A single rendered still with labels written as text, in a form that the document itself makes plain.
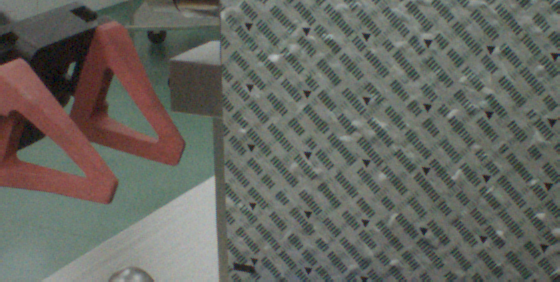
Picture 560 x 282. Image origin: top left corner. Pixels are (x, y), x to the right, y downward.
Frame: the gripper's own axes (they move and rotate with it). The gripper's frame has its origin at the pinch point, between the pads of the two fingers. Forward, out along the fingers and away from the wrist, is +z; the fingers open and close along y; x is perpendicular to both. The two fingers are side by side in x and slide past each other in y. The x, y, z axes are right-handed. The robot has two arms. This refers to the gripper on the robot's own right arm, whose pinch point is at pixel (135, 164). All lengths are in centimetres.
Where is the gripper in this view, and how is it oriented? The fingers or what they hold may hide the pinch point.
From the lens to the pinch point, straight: 58.5
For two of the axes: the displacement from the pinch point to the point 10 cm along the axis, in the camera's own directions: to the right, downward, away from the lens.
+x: 3.6, -8.0, -4.9
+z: 8.0, 5.3, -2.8
